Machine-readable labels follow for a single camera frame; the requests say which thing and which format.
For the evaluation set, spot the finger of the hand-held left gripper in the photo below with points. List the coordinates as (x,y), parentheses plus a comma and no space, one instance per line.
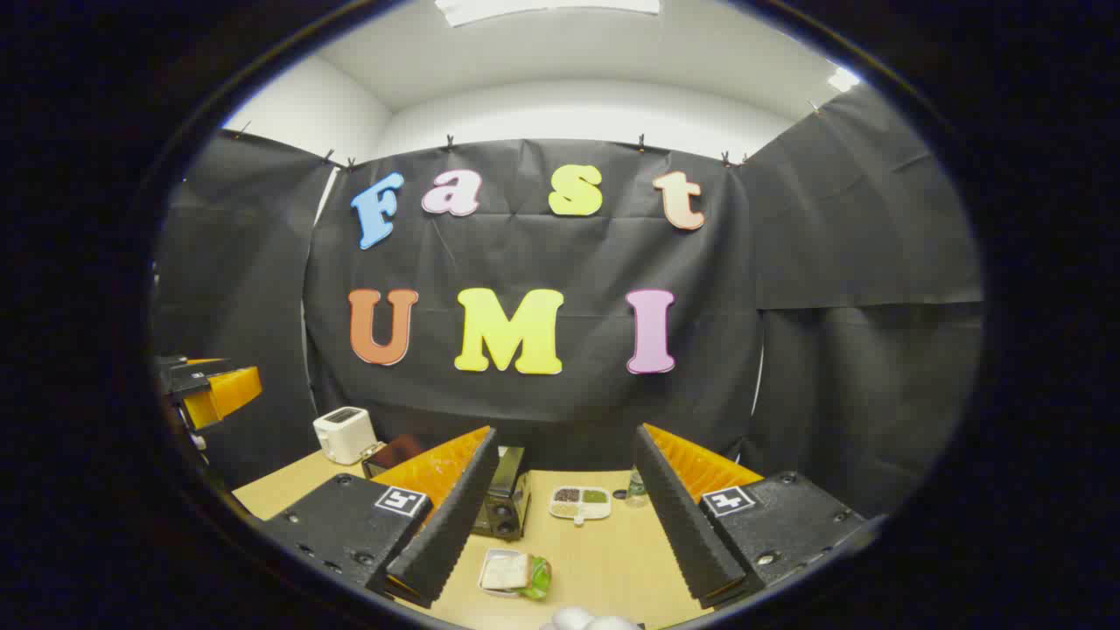
(197,376)

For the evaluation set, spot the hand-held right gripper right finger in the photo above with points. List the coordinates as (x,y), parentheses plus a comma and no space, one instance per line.
(682,516)

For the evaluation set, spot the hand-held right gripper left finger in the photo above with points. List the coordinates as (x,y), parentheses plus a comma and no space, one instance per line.
(451,516)

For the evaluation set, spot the black electric oven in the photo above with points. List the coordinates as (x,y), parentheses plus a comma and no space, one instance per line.
(506,499)

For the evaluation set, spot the sandwich with lettuce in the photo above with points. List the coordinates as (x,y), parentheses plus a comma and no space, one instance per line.
(512,573)

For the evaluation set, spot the clear plastic water bottle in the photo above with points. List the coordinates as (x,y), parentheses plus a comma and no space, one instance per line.
(637,490)

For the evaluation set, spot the white divided seasoning dish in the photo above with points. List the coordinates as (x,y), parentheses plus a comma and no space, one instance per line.
(579,503)

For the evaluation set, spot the white toaster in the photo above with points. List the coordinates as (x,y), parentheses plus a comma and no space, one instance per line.
(343,433)

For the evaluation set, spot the ceiling light panel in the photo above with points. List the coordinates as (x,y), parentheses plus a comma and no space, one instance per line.
(547,9)

